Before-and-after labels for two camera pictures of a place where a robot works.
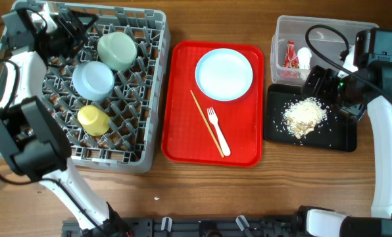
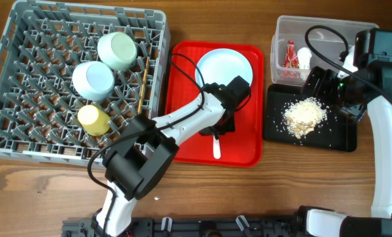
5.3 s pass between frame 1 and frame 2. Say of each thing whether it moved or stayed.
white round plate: stayed
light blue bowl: stayed
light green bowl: stayed
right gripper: stayed
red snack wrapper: stayed
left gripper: moved
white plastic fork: moved
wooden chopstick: moved
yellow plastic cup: stayed
